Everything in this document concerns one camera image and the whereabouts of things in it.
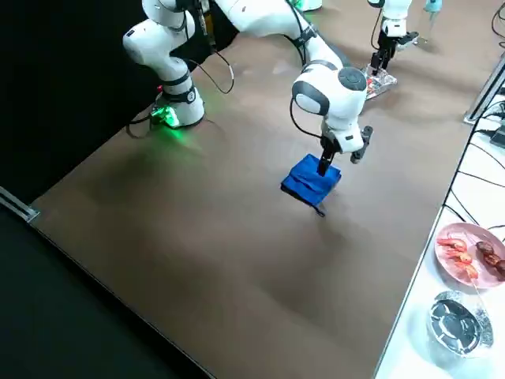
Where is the aluminium frame rail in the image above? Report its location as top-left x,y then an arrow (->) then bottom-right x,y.
0,187 -> 40,223

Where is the round aluminum foil pan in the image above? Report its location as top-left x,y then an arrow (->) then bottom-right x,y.
425,290 -> 494,359

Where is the black desk cable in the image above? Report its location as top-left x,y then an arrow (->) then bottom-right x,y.
441,118 -> 505,224

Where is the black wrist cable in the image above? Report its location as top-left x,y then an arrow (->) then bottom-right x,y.
290,94 -> 328,140

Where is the shrimp skewer on plate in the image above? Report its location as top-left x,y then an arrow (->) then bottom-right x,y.
436,235 -> 488,303

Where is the blue dishcloth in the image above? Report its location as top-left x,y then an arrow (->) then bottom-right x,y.
280,153 -> 342,218

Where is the aluminium camera post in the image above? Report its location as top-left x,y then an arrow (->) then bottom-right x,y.
463,51 -> 505,124

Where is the clear seasoning bottle teal cap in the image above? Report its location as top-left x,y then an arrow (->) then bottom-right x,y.
410,0 -> 443,47

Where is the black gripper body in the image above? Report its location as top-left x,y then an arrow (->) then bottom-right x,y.
320,132 -> 340,154
376,33 -> 398,54

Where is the brown meat skewer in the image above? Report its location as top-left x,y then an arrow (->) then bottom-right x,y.
465,232 -> 505,274

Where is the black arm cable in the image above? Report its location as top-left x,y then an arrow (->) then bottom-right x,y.
173,0 -> 234,95

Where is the pink plate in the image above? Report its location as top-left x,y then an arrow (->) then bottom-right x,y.
434,222 -> 505,292

